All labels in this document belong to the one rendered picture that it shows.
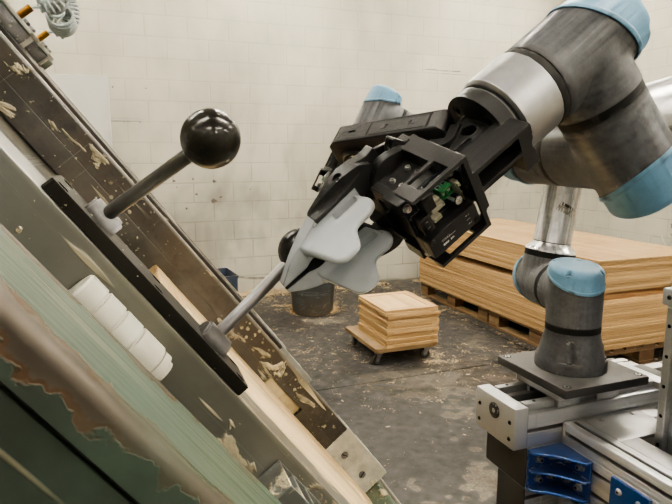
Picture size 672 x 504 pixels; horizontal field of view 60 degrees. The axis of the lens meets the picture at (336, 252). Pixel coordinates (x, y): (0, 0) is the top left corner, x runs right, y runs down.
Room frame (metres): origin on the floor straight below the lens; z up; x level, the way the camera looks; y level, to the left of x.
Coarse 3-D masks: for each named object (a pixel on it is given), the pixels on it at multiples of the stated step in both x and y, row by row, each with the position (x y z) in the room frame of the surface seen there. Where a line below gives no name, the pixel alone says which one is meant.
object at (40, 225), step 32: (0, 160) 0.36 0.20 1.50; (0, 192) 0.36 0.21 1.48; (32, 192) 0.36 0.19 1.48; (32, 224) 0.36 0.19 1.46; (64, 224) 0.37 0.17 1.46; (64, 256) 0.37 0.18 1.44; (96, 256) 0.38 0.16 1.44; (128, 288) 0.38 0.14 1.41; (160, 320) 0.39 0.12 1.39; (192, 352) 0.40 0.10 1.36; (192, 384) 0.40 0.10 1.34; (224, 384) 0.40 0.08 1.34; (224, 416) 0.40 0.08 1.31; (256, 416) 0.41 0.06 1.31; (256, 448) 0.41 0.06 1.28; (288, 448) 0.42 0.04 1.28; (320, 480) 0.44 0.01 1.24
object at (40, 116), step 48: (0, 48) 0.79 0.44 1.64; (0, 96) 0.79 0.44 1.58; (48, 96) 0.81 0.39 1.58; (48, 144) 0.81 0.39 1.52; (96, 144) 0.83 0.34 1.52; (96, 192) 0.83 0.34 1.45; (144, 240) 0.85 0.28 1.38; (192, 288) 0.87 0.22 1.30; (240, 336) 0.89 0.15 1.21; (288, 384) 0.92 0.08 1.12; (336, 432) 0.95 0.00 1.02
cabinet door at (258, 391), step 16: (160, 272) 0.82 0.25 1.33; (176, 288) 0.84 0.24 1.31; (192, 304) 0.87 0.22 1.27; (240, 368) 0.80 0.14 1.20; (256, 384) 0.82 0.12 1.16; (256, 400) 0.68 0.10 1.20; (272, 400) 0.84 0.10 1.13; (272, 416) 0.70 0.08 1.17; (288, 416) 0.86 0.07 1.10; (288, 432) 0.71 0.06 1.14; (304, 432) 0.87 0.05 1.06; (304, 448) 0.73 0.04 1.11; (320, 448) 0.88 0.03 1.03; (320, 464) 0.75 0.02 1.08; (336, 464) 0.91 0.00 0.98; (336, 480) 0.77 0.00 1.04; (352, 480) 0.94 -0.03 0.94; (352, 496) 0.78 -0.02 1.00
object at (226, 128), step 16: (208, 112) 0.36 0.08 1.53; (224, 112) 0.37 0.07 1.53; (192, 128) 0.36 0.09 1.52; (208, 128) 0.36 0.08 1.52; (224, 128) 0.36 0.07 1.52; (192, 144) 0.36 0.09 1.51; (208, 144) 0.36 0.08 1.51; (224, 144) 0.36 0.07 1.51; (240, 144) 0.38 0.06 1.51; (176, 160) 0.38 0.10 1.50; (192, 160) 0.37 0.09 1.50; (208, 160) 0.36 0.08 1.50; (224, 160) 0.37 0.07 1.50; (160, 176) 0.38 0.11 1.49; (128, 192) 0.39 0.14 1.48; (144, 192) 0.39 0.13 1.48; (96, 208) 0.39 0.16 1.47; (112, 208) 0.39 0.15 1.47; (112, 224) 0.39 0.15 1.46
